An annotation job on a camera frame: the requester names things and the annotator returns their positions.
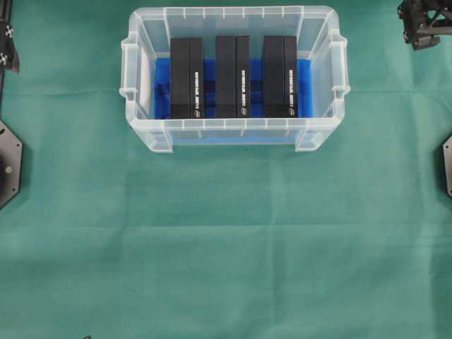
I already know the blue foam insert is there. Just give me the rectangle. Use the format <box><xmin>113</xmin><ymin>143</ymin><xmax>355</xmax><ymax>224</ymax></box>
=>
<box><xmin>153</xmin><ymin>59</ymin><xmax>314</xmax><ymax>145</ymax></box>

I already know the black box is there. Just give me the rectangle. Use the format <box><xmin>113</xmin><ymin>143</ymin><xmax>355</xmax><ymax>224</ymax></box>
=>
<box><xmin>170</xmin><ymin>37</ymin><xmax>205</xmax><ymax>119</ymax></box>
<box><xmin>215</xmin><ymin>35</ymin><xmax>251</xmax><ymax>119</ymax></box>
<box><xmin>262</xmin><ymin>35</ymin><xmax>298</xmax><ymax>118</ymax></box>

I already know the green table cloth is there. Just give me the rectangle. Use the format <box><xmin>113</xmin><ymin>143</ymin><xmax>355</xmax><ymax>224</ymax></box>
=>
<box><xmin>1</xmin><ymin>1</ymin><xmax>451</xmax><ymax>338</ymax></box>

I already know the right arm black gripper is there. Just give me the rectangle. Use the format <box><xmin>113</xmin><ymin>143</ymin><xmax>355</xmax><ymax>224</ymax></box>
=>
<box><xmin>397</xmin><ymin>0</ymin><xmax>451</xmax><ymax>50</ymax></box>

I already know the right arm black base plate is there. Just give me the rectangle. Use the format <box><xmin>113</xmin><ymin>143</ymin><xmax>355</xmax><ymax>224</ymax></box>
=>
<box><xmin>443</xmin><ymin>136</ymin><xmax>452</xmax><ymax>198</ymax></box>

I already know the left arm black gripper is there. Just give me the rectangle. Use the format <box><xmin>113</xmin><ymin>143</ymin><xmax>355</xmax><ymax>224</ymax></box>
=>
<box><xmin>1</xmin><ymin>21</ymin><xmax>20</xmax><ymax>73</ymax></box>

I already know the clear plastic storage case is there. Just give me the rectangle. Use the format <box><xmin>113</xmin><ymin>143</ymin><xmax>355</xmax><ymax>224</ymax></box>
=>
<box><xmin>119</xmin><ymin>6</ymin><xmax>350</xmax><ymax>153</ymax></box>

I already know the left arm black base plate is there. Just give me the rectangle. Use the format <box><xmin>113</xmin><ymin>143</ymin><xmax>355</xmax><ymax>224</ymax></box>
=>
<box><xmin>0</xmin><ymin>121</ymin><xmax>23</xmax><ymax>208</ymax></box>

